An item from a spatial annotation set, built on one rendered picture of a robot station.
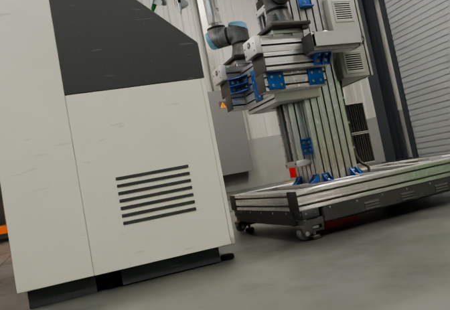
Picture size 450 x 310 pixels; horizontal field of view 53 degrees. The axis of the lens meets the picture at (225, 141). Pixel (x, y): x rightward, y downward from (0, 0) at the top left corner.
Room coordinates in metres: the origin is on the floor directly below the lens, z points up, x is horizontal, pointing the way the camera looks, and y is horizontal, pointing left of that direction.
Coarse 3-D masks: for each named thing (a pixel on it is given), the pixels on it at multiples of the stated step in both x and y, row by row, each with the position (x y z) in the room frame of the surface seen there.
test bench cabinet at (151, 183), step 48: (96, 96) 1.81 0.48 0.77; (144, 96) 1.86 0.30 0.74; (192, 96) 1.91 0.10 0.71; (96, 144) 1.80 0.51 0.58; (144, 144) 1.85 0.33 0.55; (192, 144) 1.90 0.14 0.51; (96, 192) 1.79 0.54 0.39; (144, 192) 1.84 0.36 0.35; (192, 192) 1.89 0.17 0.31; (96, 240) 1.78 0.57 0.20; (144, 240) 1.83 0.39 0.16; (192, 240) 1.88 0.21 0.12
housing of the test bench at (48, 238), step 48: (0, 0) 1.73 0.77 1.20; (48, 0) 1.78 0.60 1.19; (0, 48) 1.72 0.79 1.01; (48, 48) 1.77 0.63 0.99; (0, 96) 1.71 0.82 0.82; (48, 96) 1.76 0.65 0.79; (0, 144) 1.71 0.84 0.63; (48, 144) 1.75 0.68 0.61; (48, 192) 1.74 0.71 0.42; (48, 240) 1.74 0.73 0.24; (48, 288) 1.76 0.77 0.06; (96, 288) 1.81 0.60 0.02
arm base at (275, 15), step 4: (272, 8) 2.21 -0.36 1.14; (276, 8) 2.21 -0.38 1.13; (280, 8) 2.21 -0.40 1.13; (284, 8) 2.21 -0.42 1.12; (268, 12) 2.24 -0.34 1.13; (272, 12) 2.22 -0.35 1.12; (276, 12) 2.21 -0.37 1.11; (280, 12) 2.20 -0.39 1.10; (284, 12) 2.21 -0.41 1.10; (288, 12) 2.23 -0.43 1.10; (268, 16) 2.24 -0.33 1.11; (272, 16) 2.21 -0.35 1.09; (276, 16) 2.21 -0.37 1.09; (280, 16) 2.20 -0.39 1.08; (284, 16) 2.20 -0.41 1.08; (288, 16) 2.21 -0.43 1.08; (268, 20) 2.23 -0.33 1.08; (272, 20) 2.21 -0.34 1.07; (276, 20) 2.21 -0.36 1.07; (280, 20) 2.19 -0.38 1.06; (284, 20) 2.19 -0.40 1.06; (288, 20) 2.20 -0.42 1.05; (292, 20) 2.22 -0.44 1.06; (268, 24) 2.23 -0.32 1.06
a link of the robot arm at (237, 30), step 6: (228, 24) 2.70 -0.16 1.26; (234, 24) 2.67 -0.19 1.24; (240, 24) 2.67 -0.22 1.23; (228, 30) 2.69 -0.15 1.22; (234, 30) 2.67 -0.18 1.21; (240, 30) 2.67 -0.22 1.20; (246, 30) 2.69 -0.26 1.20; (228, 36) 2.69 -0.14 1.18; (234, 36) 2.68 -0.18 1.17; (240, 36) 2.67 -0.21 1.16; (246, 36) 2.68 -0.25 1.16; (228, 42) 2.72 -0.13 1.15
